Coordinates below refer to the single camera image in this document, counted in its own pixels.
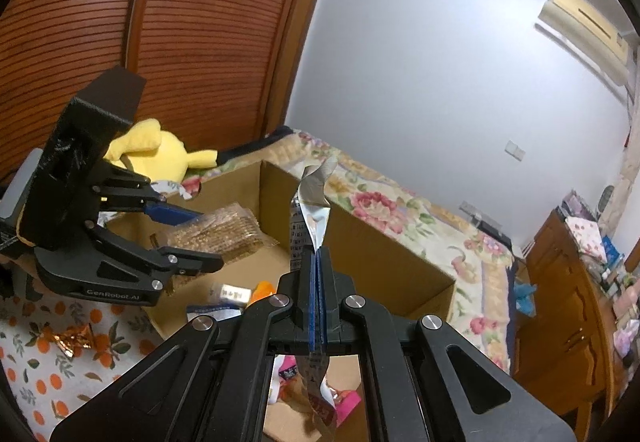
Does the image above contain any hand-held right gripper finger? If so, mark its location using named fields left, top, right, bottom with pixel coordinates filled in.
left=50, top=245, right=318, bottom=442
left=319, top=246, right=576, bottom=442

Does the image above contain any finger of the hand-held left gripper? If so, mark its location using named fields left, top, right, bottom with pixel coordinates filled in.
left=92, top=169, right=198, bottom=228
left=36, top=219, right=224, bottom=307

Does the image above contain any clear packet of brown biscuits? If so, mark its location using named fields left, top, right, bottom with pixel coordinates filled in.
left=162, top=202, right=281, bottom=268

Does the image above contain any orange snack packet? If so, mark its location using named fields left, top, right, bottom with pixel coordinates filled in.
left=250, top=281, right=278, bottom=305

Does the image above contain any small clear white packet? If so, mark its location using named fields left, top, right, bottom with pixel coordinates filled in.
left=217, top=285, right=253, bottom=307

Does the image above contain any cardboard box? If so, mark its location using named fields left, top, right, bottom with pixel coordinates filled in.
left=107, top=159, right=457, bottom=442

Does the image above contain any silver snack packet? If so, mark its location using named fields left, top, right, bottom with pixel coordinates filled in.
left=289, top=157, right=341, bottom=442

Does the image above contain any pink snack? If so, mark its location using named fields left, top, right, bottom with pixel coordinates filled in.
left=272, top=354, right=363, bottom=428

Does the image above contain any yellow plush toy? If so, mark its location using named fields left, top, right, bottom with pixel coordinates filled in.
left=102, top=118, right=218, bottom=183

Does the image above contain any dark cloth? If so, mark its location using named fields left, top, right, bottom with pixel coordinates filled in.
left=217, top=125, right=293, bottom=164

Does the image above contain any floral quilt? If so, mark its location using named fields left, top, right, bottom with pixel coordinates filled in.
left=182, top=125, right=518, bottom=375

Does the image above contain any gold crinkled wrapper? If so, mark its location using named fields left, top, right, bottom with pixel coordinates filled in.
left=40, top=322, right=98, bottom=358

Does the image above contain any orange fruit print tablecloth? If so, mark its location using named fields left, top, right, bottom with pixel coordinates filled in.
left=0, top=292, right=166, bottom=442

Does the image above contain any grey flat device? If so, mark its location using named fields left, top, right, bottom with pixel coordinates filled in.
left=460, top=201, right=512, bottom=243

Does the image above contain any wooden louvered wardrobe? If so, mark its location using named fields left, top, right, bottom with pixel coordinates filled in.
left=0, top=0, right=335, bottom=183

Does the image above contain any wooden sideboard cabinet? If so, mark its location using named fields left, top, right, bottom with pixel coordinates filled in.
left=510, top=207, right=640, bottom=423

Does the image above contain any purple box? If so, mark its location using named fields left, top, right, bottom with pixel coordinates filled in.
left=562, top=192, right=591, bottom=218

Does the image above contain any folded floral cloth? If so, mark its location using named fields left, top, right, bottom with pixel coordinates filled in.
left=565, top=215, right=603, bottom=263

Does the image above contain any blue packet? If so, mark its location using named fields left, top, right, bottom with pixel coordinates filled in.
left=600, top=237, right=623, bottom=268

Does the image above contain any pale patterned curtain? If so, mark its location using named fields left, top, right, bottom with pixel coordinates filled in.
left=597, top=137, right=640, bottom=233

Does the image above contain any cream wall air conditioner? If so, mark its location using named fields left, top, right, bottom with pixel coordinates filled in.
left=535, top=0, right=633, bottom=88

